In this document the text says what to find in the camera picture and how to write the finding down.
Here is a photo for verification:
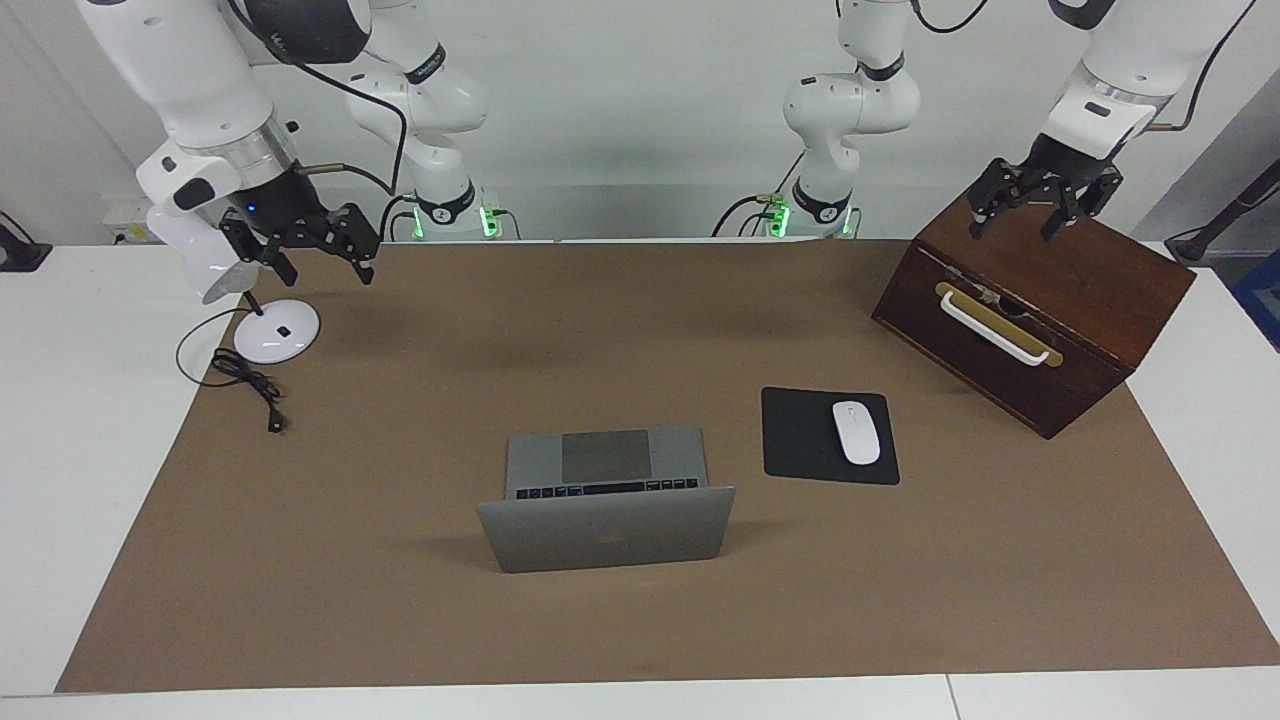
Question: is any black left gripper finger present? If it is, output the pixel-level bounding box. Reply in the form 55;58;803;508
1042;170;1123;243
968;160;1021;241

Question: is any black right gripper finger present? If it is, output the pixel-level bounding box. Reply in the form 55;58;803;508
335;203;381;288
220;212;299;287

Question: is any grey apple laptop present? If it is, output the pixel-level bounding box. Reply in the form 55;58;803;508
476;427;737;575

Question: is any dark wooden box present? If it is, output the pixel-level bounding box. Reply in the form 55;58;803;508
871;167;1197;440

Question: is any white desk lamp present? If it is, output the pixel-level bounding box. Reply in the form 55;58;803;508
145;198;321;366

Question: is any black tripod leg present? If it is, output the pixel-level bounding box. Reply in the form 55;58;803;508
1168;158;1280;265

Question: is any blue object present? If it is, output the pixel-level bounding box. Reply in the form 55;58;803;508
1232;250;1280;353

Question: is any black stand foot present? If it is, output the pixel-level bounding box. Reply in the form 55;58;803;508
0;212;53;273

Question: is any white computer mouse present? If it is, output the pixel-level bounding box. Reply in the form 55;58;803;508
832;401;882;467

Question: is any black mouse pad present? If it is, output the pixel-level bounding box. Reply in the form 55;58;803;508
761;387;901;487

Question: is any brown table mat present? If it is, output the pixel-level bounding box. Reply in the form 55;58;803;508
55;240;1280;694

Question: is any black right arm base cable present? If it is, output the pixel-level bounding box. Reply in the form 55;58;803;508
380;193;421;241

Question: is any black arm base cable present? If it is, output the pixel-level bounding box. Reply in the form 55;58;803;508
712;150;806;239
380;193;421;241

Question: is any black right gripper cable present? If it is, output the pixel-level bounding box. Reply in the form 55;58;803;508
230;0;409;196

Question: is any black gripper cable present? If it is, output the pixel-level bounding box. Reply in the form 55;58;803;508
1145;0;1261;131
230;0;409;196

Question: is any brass handle plate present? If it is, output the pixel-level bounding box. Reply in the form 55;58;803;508
935;282;1064;369

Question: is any white wall power outlet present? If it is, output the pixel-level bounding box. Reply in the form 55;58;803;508
103;198;151;246

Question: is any white box handle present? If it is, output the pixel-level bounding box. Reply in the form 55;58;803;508
940;290;1051;366

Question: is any black lamp power cable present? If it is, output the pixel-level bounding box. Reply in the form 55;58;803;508
176;305;286;434

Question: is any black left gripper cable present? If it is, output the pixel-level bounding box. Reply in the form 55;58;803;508
1145;0;1261;131

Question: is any black left arm base cable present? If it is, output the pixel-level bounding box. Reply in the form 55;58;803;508
712;150;806;239

